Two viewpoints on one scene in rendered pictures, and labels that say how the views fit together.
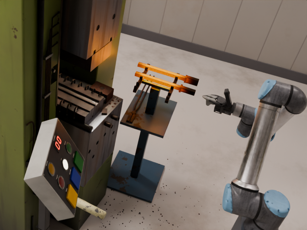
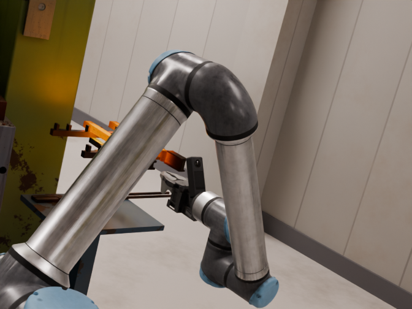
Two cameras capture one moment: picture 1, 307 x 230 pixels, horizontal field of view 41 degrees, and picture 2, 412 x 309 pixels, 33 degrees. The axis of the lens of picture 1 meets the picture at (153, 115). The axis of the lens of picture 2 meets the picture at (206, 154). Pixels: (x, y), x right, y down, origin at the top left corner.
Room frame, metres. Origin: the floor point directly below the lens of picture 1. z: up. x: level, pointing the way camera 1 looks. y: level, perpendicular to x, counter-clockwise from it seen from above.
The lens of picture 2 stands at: (0.70, -1.64, 1.52)
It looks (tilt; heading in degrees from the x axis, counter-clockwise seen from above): 14 degrees down; 40
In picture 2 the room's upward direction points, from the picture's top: 15 degrees clockwise
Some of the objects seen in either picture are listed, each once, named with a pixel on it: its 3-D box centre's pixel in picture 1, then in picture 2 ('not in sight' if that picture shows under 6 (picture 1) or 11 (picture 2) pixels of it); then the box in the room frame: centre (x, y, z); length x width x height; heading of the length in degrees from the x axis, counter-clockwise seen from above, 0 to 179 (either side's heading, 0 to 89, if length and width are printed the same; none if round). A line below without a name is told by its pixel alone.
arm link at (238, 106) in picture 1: (236, 108); (209, 208); (2.12, -0.51, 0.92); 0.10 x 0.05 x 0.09; 173
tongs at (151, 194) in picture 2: (141, 96); (108, 196); (2.31, 0.11, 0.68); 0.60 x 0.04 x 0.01; 174
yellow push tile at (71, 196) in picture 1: (71, 196); not in sight; (1.08, 0.25, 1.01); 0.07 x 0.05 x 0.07; 9
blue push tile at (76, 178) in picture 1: (74, 178); not in sight; (1.17, 0.27, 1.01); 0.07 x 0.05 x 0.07; 9
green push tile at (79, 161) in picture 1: (77, 162); not in sight; (1.27, 0.29, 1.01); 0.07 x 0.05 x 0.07; 9
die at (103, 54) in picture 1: (66, 40); not in sight; (1.77, 0.53, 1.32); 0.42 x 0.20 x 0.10; 74
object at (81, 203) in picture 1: (69, 197); not in sight; (1.36, 0.33, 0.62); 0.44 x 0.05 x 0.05; 74
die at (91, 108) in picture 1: (62, 95); not in sight; (1.77, 0.53, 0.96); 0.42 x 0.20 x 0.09; 74
